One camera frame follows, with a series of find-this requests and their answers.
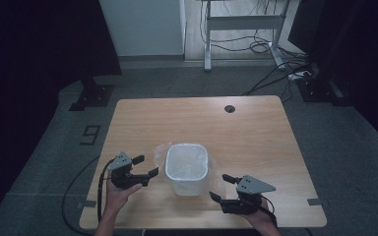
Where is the person's right hand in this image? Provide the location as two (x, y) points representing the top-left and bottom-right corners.
(242, 200), (279, 230)

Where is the white power strip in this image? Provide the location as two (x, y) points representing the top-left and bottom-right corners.
(287, 70), (313, 82)

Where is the dark curtain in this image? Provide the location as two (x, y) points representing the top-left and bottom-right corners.
(0, 0), (123, 227)

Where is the right hand-held gripper cable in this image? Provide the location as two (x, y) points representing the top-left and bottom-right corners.
(259, 195), (279, 228)

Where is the dark monitor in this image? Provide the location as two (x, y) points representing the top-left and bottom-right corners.
(287, 0), (329, 56)

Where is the black tape floor mark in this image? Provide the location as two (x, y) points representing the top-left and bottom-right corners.
(79, 125), (101, 147)

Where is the black floor cable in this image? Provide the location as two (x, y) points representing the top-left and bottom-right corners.
(61, 156), (100, 236)

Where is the left hand-held gripper cable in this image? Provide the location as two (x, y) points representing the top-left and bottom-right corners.
(96, 158), (116, 224)

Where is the clear plastic bag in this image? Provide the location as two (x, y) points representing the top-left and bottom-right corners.
(153, 142), (226, 199)

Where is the tangle of black cables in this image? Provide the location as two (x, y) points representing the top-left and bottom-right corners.
(199, 0), (313, 102)

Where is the white metal desk frame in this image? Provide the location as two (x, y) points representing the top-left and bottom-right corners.
(203, 0), (287, 73)

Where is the white plastic trash bin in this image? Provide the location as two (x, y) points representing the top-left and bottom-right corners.
(164, 143), (210, 197)

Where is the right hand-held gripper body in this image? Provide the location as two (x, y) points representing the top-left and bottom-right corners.
(220, 175), (277, 215)

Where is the black stand base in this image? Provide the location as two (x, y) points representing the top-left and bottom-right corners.
(68, 77), (116, 112)
(295, 77), (352, 106)

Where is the person's left hand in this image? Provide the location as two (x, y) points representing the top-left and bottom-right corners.
(104, 180), (144, 212)

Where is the hand-held gripper cable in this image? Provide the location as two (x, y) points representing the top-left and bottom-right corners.
(259, 195), (279, 228)
(96, 158), (116, 224)

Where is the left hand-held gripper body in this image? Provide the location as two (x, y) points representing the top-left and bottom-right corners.
(107, 150), (151, 190)

